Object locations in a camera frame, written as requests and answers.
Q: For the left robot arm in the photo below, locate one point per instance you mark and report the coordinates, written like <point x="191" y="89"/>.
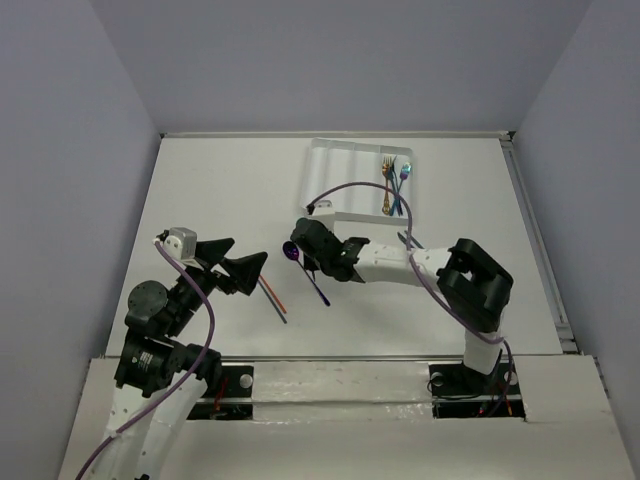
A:
<point x="159" y="382"/>

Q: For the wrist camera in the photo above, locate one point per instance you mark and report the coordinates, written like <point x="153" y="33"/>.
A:
<point x="180" y="243"/>
<point x="321" y="209"/>

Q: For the shiny purple spoon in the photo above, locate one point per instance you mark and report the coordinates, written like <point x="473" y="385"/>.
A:
<point x="291" y="252"/>

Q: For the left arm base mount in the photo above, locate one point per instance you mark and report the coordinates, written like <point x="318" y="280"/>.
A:
<point x="230" y="399"/>

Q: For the matte dark blue fork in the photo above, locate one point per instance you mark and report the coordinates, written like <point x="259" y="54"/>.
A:
<point x="392" y="168"/>

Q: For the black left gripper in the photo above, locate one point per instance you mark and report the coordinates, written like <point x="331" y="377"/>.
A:
<point x="211" y="270"/>

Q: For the dark blue knife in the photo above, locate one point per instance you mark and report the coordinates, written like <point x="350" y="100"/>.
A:
<point x="402" y="237"/>

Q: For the orange chopstick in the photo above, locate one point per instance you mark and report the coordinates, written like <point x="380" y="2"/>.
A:
<point x="273" y="295"/>

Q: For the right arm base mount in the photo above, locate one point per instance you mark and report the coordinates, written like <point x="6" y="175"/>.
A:
<point x="458" y="392"/>

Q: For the shiny blue fork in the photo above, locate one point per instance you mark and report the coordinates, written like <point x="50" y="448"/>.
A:
<point x="397" y="207"/>

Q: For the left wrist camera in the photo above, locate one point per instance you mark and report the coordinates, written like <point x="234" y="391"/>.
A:
<point x="180" y="243"/>

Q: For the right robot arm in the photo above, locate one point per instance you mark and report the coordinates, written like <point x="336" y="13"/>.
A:
<point x="464" y="279"/>

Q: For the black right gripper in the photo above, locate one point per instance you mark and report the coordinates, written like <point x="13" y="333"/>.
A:
<point x="310" y="262"/>

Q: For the white cutlery tray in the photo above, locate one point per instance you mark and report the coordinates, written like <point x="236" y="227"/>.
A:
<point x="332" y="162"/>

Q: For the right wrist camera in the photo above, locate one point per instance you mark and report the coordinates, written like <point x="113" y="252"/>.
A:
<point x="321" y="209"/>

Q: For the teal green knife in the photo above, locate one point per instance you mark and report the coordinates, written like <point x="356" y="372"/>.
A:
<point x="413" y="241"/>

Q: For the ornate gold fork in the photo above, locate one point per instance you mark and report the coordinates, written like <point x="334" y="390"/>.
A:
<point x="386" y="206"/>

